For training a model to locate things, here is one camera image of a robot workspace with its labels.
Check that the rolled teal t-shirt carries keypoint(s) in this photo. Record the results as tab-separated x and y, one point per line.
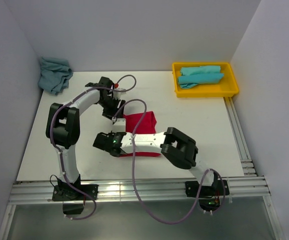
207	69
190	81

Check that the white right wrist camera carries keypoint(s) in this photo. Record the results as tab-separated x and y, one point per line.
118	125

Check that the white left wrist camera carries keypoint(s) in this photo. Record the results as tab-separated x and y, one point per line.
117	91

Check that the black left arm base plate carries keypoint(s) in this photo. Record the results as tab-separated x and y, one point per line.
61	194

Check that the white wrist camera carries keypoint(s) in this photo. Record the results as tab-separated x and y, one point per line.
117	91
118	125

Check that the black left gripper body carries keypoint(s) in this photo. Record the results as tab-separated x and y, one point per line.
110	106

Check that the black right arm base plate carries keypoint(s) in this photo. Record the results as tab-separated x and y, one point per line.
191	189

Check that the crumpled grey-blue t-shirt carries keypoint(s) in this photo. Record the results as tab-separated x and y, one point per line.
55	74

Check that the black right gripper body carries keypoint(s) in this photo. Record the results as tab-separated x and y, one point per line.
112	134

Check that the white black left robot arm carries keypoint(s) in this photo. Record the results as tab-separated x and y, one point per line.
63	124

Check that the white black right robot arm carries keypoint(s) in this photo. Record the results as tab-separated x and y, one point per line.
177	147

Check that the red t-shirt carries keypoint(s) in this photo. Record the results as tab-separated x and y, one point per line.
147	126

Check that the yellow plastic bin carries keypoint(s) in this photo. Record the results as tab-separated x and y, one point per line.
227	86

